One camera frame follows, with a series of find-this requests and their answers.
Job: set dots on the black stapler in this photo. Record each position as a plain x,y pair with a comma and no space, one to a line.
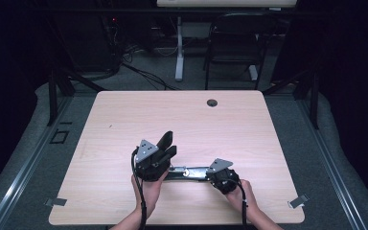
191,173

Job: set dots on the person's left hand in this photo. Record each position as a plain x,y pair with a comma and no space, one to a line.
151,191

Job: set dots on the dark equipment with red light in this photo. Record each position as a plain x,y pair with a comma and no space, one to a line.
111,38

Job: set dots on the black folding chair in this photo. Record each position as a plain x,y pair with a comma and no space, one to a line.
236,48

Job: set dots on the aluminium floor rail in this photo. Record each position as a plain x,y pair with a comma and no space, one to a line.
335,172
22,172

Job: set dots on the grey tape piece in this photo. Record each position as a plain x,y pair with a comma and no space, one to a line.
56,202
298,201

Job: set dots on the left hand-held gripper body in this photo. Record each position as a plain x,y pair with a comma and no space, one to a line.
150,166

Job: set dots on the black metal stand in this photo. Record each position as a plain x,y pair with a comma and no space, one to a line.
311,96
56,92

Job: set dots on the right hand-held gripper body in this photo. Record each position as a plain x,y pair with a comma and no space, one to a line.
224,180

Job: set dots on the round table grommet hole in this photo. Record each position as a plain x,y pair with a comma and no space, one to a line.
212,103

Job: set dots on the white desk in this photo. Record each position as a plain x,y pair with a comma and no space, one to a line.
179,48

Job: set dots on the short black tape strip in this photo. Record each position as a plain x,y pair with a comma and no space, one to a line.
65,123

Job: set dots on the person's right hand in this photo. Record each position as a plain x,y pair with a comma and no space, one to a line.
241,199

